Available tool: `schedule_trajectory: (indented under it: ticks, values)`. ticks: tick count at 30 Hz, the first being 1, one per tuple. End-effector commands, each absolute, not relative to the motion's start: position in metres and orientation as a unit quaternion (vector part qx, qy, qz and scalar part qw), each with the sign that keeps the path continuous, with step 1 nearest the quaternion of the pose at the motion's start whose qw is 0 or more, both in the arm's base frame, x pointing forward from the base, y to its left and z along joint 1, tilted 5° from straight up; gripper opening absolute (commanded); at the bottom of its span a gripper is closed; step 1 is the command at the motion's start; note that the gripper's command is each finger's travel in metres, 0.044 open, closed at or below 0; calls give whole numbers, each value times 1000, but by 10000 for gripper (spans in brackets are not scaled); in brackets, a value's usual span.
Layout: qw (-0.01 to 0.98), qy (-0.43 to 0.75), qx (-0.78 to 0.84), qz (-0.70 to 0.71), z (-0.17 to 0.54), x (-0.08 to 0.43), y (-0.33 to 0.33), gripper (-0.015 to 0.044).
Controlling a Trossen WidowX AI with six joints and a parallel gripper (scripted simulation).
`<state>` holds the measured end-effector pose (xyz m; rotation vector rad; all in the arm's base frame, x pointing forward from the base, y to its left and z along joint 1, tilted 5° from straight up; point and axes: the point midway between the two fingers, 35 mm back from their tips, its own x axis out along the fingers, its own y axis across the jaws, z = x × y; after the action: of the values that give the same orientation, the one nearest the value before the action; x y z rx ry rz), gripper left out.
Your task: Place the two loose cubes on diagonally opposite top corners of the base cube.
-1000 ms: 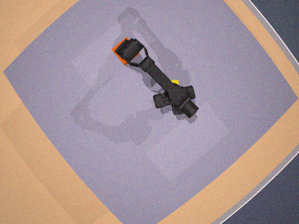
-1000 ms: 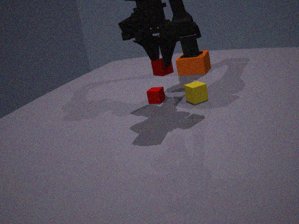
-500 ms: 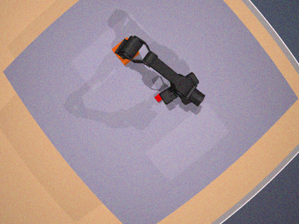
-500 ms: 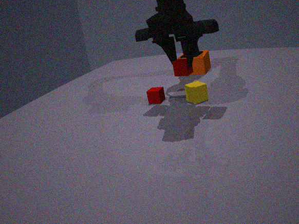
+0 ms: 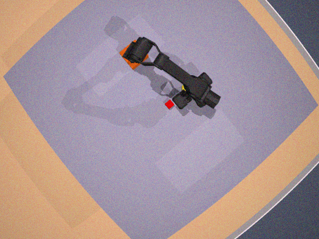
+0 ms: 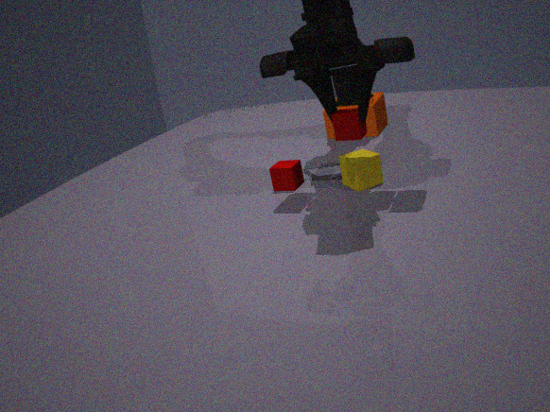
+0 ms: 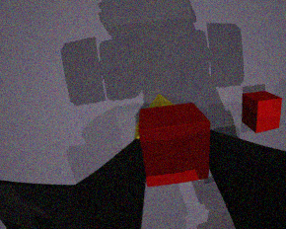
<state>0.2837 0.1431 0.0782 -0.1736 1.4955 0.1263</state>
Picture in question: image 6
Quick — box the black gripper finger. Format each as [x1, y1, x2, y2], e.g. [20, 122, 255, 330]
[352, 64, 385, 123]
[293, 68, 337, 121]

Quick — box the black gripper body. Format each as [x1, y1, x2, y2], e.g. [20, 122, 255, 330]
[260, 0, 416, 78]

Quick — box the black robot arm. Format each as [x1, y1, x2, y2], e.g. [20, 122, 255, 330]
[289, 7, 358, 106]

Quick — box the yellow cube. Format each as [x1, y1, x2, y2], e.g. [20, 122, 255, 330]
[339, 148, 384, 192]

